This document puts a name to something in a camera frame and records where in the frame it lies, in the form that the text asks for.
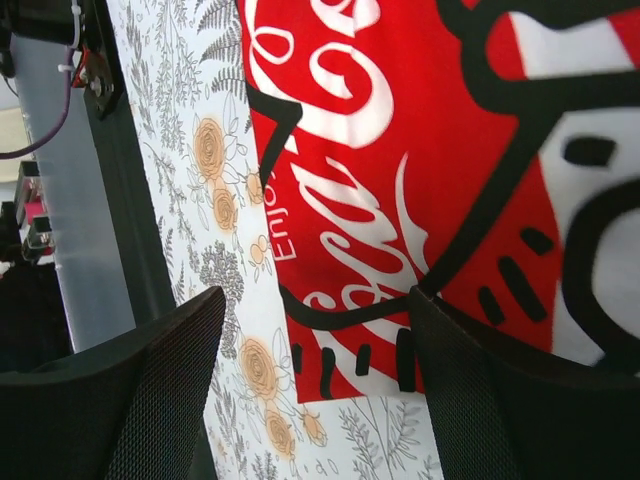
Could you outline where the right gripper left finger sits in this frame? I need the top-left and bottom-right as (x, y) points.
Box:
(1, 287), (226, 479)

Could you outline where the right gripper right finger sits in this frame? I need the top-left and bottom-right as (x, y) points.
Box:
(408, 287), (639, 479)

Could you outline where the white t shirt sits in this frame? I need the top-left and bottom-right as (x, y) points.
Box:
(238, 1), (639, 403)

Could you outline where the floral table mat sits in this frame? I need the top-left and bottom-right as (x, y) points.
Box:
(109, 1), (443, 479)

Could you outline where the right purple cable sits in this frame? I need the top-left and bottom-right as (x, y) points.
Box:
(0, 84), (71, 161)

